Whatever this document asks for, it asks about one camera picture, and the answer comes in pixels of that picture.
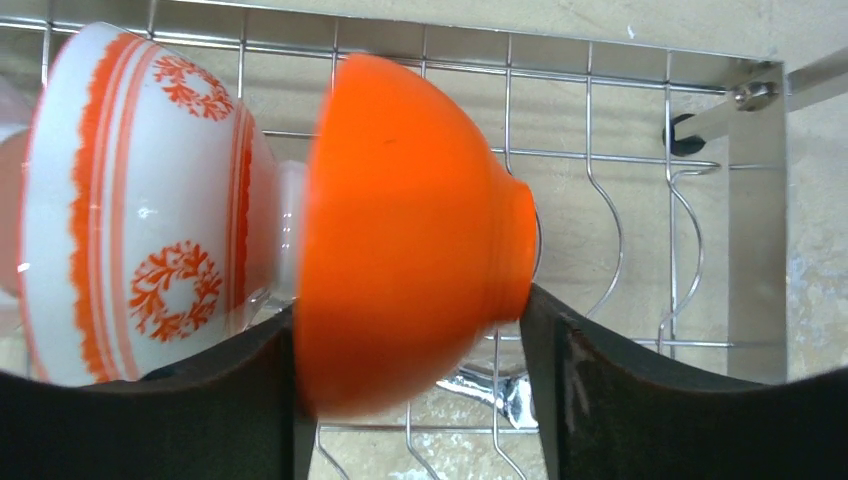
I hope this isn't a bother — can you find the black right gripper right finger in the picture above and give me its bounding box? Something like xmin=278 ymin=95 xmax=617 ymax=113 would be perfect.
xmin=520 ymin=286 xmax=847 ymax=479

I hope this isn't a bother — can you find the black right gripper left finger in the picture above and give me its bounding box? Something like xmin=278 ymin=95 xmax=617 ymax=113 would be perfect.
xmin=1 ymin=310 xmax=316 ymax=479

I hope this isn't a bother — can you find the stainless steel dish rack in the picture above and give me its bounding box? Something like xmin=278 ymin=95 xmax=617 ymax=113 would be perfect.
xmin=0 ymin=0 xmax=848 ymax=480

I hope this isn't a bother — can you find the solid orange bowl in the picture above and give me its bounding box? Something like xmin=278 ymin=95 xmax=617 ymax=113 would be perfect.
xmin=293 ymin=53 xmax=537 ymax=419

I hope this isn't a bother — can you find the white bowl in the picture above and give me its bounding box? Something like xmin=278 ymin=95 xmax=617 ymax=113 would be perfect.
xmin=1 ymin=78 xmax=32 ymax=298

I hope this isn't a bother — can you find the silver wrench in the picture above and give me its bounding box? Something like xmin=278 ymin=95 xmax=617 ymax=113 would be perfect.
xmin=436 ymin=367 xmax=538 ymax=429

